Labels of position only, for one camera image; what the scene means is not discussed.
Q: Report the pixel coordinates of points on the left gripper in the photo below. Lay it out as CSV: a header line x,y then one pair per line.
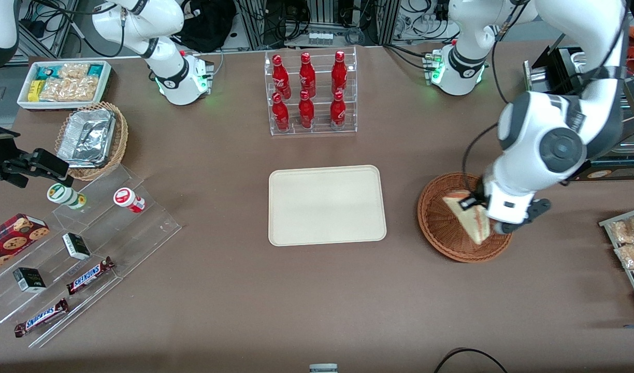
x,y
476,200

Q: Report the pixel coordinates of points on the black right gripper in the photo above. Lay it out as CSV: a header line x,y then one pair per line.
x,y
0,152

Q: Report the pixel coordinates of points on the triangular sandwich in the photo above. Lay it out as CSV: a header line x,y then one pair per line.
x,y
472,228

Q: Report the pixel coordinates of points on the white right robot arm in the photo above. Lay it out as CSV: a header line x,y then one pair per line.
x,y
172,67

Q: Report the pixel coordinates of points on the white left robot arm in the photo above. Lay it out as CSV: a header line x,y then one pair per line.
x,y
524,129

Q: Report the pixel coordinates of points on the round brown wicker basket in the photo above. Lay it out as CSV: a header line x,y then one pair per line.
x,y
441,238

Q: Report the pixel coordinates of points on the aluminium foil tray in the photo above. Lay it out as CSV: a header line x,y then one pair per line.
x,y
86,137

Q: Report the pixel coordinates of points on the oval tan wicker basket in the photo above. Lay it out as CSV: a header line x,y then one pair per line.
x,y
121,140

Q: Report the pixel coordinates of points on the beige rectangular tray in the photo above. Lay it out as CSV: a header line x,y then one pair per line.
x,y
327,207

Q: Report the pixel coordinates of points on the green-capped yogurt bottle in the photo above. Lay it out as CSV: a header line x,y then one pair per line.
x,y
63,195

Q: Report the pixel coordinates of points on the white rectangular snack bin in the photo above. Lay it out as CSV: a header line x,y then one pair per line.
x,y
23,101

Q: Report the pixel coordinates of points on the red plaid cookie box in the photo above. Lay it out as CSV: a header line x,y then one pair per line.
x,y
11,241

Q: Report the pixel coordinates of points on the yellow snack packet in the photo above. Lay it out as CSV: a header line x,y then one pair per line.
x,y
33,90

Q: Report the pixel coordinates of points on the small black carton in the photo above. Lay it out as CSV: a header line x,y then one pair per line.
x,y
76,246
29,280

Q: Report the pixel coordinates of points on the clear cracker bag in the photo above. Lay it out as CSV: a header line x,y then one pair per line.
x,y
71,89
73,70

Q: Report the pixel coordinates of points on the red-capped yogurt bottle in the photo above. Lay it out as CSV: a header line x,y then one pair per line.
x,y
128,199

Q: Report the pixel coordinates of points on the teal snack packet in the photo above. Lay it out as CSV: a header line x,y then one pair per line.
x,y
46,72
96,69

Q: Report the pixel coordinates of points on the Snickers chocolate bar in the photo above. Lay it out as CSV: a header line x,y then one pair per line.
x,y
41,317
89,275

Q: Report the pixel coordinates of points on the clear acrylic stepped display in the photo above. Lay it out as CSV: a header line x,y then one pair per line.
x,y
141,233

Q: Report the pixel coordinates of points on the black countertop appliance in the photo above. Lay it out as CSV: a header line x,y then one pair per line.
x,y
560,67

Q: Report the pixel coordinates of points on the red cola bottle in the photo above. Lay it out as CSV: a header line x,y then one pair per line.
x,y
339,75
307,76
281,77
306,113
281,115
337,113

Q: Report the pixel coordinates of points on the clear acrylic bottle rack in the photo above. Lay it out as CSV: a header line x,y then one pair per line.
x,y
319,129

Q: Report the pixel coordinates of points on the black fabric bag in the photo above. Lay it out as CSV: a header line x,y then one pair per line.
x,y
205,26

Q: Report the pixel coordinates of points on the small grey box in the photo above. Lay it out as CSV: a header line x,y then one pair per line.
x,y
323,368

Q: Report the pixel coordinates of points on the white power strip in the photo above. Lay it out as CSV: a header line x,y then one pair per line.
x,y
321,38

